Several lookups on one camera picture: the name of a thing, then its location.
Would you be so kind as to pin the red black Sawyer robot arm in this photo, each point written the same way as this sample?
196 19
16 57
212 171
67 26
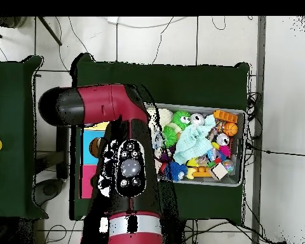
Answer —
101 104

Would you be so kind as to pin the wooden box with three holes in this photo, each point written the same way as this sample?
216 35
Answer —
87 152

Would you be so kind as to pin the green spiky ball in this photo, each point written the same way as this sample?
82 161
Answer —
170 136

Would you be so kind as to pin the cream waffle cloth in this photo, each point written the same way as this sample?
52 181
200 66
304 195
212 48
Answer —
165 117

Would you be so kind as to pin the green spiky toy with eyes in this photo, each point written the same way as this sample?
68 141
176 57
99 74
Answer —
179 118

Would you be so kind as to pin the mint waffle cloth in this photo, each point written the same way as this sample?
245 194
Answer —
193 142

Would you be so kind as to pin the blue spiky ball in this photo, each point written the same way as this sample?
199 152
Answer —
178 170

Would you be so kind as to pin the silver drink can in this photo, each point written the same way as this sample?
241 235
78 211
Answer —
197 119

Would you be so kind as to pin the dark green table cloth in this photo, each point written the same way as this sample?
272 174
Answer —
10 101
180 81

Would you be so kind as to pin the plain wooden cube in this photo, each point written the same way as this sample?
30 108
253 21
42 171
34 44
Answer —
218 171

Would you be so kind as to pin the orange toy basketball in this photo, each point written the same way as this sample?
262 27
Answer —
230 129

